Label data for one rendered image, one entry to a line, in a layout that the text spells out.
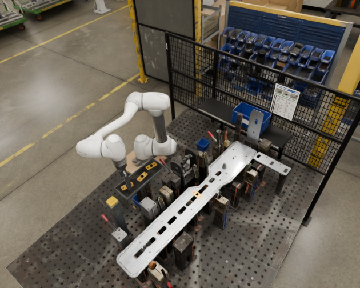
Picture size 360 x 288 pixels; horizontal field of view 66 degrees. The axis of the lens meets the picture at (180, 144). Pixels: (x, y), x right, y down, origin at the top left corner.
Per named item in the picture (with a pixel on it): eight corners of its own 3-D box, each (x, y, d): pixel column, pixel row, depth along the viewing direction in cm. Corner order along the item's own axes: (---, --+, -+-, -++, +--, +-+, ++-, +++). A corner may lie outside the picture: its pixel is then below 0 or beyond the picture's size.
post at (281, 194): (281, 198, 235) (289, 177, 214) (270, 191, 240) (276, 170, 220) (285, 194, 238) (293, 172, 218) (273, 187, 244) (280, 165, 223)
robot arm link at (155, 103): (155, 144, 273) (177, 144, 271) (153, 159, 264) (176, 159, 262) (142, 87, 209) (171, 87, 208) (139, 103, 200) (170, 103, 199)
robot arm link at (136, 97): (122, 99, 201) (140, 99, 200) (127, 87, 215) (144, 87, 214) (125, 115, 209) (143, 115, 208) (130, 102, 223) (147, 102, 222)
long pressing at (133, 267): (136, 283, 164) (136, 282, 163) (112, 259, 175) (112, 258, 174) (258, 152, 234) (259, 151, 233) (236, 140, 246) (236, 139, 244)
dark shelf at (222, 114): (280, 150, 233) (280, 148, 231) (196, 109, 278) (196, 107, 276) (292, 136, 244) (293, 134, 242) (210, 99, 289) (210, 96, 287)
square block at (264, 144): (260, 175, 254) (267, 147, 228) (252, 170, 258) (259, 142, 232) (264, 169, 258) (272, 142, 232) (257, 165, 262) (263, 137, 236)
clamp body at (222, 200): (222, 232, 216) (224, 208, 191) (209, 223, 222) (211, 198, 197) (228, 224, 220) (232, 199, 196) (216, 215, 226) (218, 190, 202)
